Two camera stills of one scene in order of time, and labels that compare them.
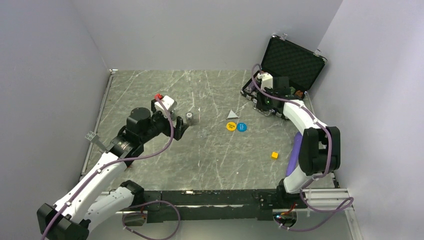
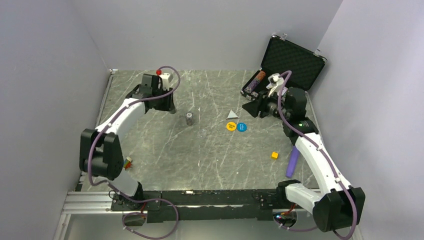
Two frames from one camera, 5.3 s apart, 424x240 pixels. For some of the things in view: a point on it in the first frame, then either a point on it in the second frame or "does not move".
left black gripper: (179, 128) → (169, 105)
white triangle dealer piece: (232, 115) does not move
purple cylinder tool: (291, 164) does not move
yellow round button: (231, 126) does not move
